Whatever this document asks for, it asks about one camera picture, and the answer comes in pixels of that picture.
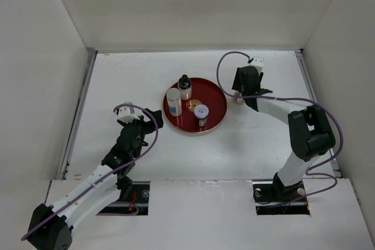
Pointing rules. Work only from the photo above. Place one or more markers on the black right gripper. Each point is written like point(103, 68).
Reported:
point(237, 84)

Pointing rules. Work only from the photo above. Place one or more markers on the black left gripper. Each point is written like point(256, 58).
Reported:
point(150, 125)

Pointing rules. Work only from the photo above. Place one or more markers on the tan powder bottle black cap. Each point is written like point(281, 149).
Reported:
point(237, 98)

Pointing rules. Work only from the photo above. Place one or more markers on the small dark spice jar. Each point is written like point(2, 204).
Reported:
point(201, 112)

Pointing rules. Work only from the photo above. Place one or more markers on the white-filled bottle black cap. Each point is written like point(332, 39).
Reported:
point(185, 87)

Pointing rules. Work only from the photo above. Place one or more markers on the blue-label jar silver lid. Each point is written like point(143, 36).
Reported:
point(174, 101)

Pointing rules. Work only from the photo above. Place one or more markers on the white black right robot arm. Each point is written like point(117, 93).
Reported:
point(310, 134)

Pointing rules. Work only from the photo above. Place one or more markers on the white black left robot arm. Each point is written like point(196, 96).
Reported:
point(54, 226)

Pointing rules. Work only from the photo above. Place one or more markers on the red round lacquer tray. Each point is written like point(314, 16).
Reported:
point(204, 92)

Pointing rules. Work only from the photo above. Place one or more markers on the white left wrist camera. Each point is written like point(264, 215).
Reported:
point(125, 113)

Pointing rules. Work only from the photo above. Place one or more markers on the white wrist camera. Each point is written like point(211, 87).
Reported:
point(125, 113)
point(257, 62)

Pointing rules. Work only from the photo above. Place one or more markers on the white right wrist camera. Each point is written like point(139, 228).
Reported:
point(257, 62)

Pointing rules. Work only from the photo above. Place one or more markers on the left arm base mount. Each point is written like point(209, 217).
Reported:
point(133, 200)

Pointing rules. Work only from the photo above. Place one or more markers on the left aluminium frame rail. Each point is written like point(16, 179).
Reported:
point(68, 150)

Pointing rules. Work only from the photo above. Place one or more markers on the aluminium frame rail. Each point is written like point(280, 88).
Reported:
point(68, 150)
point(331, 121)

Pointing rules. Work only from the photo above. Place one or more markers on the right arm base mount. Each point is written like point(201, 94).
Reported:
point(270, 200)

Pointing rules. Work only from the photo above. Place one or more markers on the right aluminium frame rail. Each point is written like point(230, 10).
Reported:
point(331, 121)

